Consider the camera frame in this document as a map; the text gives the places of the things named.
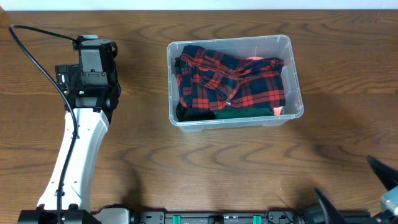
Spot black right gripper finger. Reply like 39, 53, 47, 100
314, 188, 348, 224
366, 156, 398, 191

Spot black trousers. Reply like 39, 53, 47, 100
174, 57, 216, 122

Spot red plaid flannel shirt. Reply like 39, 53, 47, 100
174, 45, 286, 111

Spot pink garment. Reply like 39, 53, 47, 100
248, 57, 283, 116

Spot dark green garment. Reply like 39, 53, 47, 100
214, 107, 274, 119

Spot clear plastic storage container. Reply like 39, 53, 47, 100
167, 34, 304, 132

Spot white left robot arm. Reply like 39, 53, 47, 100
18, 64, 131, 223

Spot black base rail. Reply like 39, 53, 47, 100
133, 210, 373, 224

